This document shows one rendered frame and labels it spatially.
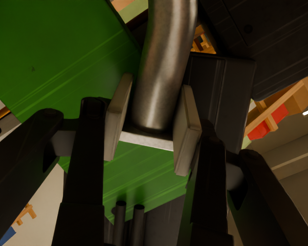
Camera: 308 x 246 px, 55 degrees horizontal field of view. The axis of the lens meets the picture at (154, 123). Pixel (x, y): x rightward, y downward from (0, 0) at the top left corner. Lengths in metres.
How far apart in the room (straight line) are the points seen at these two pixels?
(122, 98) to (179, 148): 0.04
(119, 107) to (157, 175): 0.12
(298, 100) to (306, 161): 3.72
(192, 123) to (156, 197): 0.13
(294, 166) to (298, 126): 2.17
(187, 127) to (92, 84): 0.10
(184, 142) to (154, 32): 0.07
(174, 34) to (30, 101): 0.13
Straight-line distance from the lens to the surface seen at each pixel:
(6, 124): 0.42
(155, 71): 0.18
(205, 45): 8.66
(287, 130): 9.65
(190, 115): 0.16
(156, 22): 0.18
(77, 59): 0.23
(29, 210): 6.84
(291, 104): 4.20
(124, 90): 0.17
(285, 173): 7.82
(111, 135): 0.15
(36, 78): 0.24
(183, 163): 0.16
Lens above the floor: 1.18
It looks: 6 degrees up
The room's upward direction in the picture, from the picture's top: 149 degrees clockwise
